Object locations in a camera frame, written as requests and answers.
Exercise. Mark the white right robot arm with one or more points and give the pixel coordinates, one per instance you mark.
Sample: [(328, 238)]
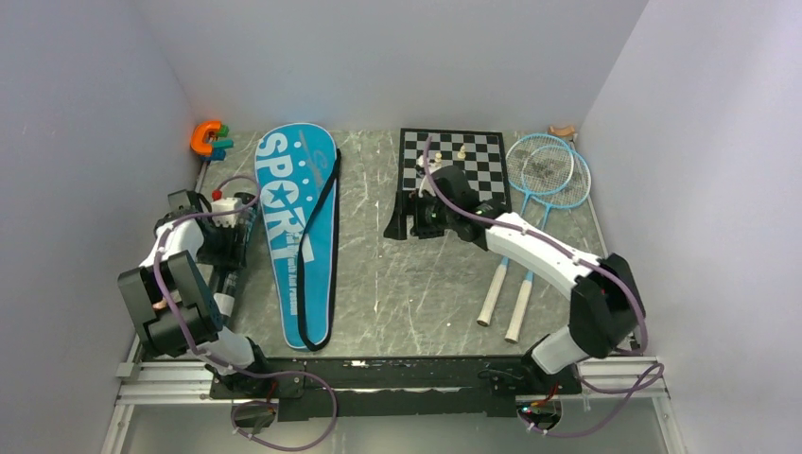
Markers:
[(604, 306)]

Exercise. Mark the orange magnet toy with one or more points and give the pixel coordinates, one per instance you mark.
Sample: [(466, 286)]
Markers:
[(203, 137)]

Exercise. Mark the blue racket bag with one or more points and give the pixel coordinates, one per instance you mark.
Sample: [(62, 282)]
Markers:
[(297, 168)]

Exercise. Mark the tan wooden arch block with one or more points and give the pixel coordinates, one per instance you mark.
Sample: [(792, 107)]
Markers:
[(567, 132)]

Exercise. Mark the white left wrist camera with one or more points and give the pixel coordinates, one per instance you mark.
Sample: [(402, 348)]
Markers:
[(225, 209)]

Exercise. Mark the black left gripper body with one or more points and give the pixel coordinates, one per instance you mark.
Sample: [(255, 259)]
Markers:
[(218, 248)]

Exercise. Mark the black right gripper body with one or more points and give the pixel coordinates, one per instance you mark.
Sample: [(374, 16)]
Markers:
[(430, 218)]

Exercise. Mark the aluminium frame rail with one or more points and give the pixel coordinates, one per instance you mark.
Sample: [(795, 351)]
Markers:
[(144, 382)]

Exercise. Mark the blue badminton racket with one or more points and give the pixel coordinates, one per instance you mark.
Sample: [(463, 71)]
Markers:
[(556, 177), (514, 158)]

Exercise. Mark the black shuttlecock tube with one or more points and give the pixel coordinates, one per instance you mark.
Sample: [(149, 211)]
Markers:
[(225, 277)]

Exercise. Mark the black white chessboard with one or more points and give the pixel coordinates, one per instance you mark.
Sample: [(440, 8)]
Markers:
[(485, 165)]

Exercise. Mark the green teal toy blocks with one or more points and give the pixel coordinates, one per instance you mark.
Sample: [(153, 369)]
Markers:
[(220, 142)]

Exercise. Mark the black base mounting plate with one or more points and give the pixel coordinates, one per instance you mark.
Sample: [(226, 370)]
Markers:
[(495, 386)]

